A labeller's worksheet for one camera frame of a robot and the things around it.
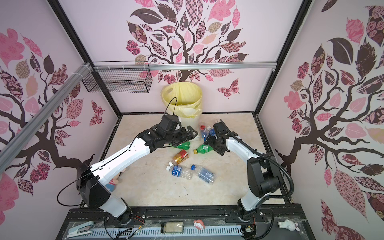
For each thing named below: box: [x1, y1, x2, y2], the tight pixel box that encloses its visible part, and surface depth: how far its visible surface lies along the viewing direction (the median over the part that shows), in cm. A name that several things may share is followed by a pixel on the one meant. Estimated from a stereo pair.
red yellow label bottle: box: [173, 149, 189, 165], surface depth 92 cm
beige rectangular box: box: [165, 222, 184, 233], surface depth 69 cm
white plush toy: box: [277, 219, 300, 232], surface depth 71 cm
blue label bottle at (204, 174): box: [190, 164, 216, 185], surface depth 85 cm
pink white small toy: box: [193, 219, 206, 230], surface depth 69 cm
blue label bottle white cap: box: [166, 165, 193, 180], surface depth 86 cm
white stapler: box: [66, 221, 94, 238], surface depth 70 cm
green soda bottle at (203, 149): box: [193, 144, 214, 154], surface depth 97 cm
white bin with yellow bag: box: [161, 81, 203, 131], surface depth 102 cm
